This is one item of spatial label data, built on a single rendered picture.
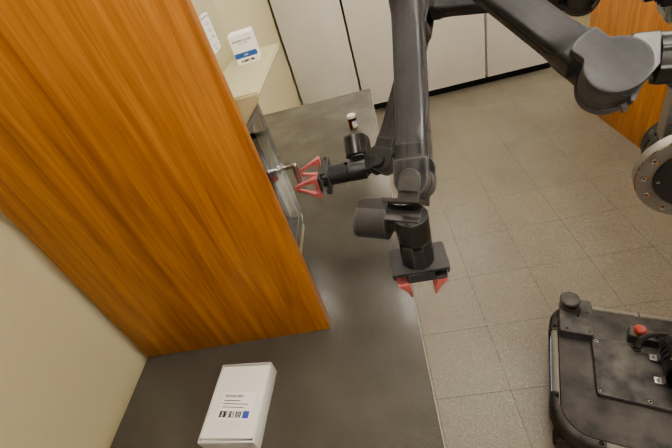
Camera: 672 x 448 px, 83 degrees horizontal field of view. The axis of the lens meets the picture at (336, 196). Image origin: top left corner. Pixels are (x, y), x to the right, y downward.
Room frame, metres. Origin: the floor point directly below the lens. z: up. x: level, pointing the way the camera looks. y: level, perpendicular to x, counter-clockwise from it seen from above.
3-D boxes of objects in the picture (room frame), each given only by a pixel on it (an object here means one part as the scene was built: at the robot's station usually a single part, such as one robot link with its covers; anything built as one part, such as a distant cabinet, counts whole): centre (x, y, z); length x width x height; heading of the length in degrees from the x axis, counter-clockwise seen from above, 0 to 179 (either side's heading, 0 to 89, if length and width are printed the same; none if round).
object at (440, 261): (0.48, -0.11, 1.21); 0.10 x 0.07 x 0.07; 80
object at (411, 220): (0.48, -0.10, 1.27); 0.07 x 0.06 x 0.07; 57
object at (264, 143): (0.83, 0.15, 1.19); 0.30 x 0.01 x 0.40; 169
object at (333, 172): (0.91, -0.02, 1.15); 0.10 x 0.07 x 0.07; 168
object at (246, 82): (0.82, 0.10, 1.46); 0.32 x 0.12 x 0.10; 170
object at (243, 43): (0.88, 0.09, 1.54); 0.05 x 0.05 x 0.06; 87
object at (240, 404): (0.45, 0.33, 0.96); 0.16 x 0.12 x 0.04; 165
